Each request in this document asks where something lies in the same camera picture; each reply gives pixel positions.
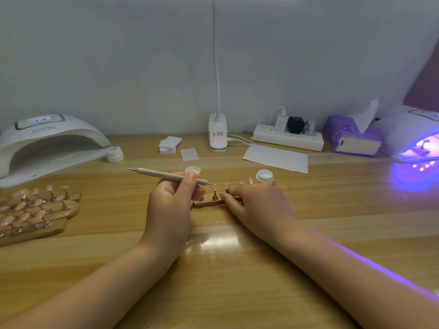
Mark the person's left hand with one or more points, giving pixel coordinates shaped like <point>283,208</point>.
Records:
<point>168,215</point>

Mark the person's right hand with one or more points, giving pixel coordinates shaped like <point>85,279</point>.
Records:
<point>264,212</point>

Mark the white gel jar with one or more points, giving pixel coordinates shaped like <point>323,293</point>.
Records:
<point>265,176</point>

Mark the wooden nail holder strip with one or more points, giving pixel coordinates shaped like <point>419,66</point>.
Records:
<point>206,202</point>

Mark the grey dotting pen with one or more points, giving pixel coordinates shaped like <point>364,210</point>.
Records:
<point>154,173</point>

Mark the wooden stands with pink nails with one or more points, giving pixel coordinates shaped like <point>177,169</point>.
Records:
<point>34,214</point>

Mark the white nail lamp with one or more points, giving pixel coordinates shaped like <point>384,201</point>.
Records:
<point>405,131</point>
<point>46,139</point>

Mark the person's right forearm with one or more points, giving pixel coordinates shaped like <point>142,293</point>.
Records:
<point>367,284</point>

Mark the person's left forearm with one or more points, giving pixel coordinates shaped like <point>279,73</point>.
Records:
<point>82,294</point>

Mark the white desk lamp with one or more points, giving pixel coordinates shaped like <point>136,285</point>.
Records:
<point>218,133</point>

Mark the white jar lid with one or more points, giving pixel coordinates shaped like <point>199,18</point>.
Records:
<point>193,170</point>

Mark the white paper sheet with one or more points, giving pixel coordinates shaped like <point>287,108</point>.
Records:
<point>276,159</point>

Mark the small white paper square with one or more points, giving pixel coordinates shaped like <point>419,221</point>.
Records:
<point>189,154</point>

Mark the stack of white cotton pads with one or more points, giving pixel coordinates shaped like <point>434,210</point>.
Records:
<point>170,144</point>

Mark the white power strip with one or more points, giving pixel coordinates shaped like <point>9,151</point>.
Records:
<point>288,137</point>

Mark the small closed white jar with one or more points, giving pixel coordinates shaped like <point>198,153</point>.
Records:
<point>114,155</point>

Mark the white charger plug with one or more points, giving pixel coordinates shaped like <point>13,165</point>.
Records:
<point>281,122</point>

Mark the black plug adapter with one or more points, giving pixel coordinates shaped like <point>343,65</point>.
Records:
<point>296,125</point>

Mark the grey plug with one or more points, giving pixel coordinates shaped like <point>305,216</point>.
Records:
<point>311,128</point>

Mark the purple tissue box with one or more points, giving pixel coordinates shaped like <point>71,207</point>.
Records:
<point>341,135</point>

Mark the white tissue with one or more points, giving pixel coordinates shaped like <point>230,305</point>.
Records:
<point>365,118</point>

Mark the brown wooden board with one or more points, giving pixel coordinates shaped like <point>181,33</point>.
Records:
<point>425,85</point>

